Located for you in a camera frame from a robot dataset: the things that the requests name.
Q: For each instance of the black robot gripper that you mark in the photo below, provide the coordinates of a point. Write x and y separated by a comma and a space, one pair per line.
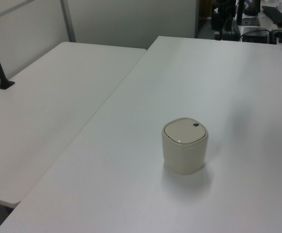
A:
220, 19

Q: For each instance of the beige trash bin lid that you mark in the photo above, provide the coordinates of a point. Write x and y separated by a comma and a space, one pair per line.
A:
184, 132

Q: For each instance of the beige small trash bin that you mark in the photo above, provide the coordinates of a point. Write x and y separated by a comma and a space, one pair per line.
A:
183, 159

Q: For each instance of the thin black upright pole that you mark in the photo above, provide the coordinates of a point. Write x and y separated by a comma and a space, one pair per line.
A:
240, 12

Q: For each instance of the black flat pad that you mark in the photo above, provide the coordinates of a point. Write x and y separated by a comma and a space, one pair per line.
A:
251, 21

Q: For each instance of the black electronics box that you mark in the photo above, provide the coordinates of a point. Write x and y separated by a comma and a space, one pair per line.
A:
255, 35

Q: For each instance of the black keyboard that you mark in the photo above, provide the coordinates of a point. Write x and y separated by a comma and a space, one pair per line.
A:
276, 15

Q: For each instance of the grey partition frame post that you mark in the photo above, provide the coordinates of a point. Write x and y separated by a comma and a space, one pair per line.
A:
68, 19

